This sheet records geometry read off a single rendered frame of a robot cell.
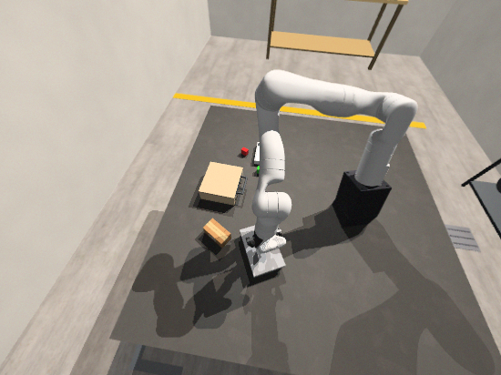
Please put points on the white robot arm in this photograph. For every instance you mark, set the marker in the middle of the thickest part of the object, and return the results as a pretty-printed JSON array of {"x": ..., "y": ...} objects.
[{"x": 278, "y": 88}]

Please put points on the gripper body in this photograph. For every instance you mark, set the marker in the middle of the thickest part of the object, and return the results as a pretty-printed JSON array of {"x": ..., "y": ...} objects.
[{"x": 256, "y": 237}]

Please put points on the brown cardboard box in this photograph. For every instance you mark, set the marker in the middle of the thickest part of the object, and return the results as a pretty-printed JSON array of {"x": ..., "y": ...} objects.
[{"x": 217, "y": 232}]

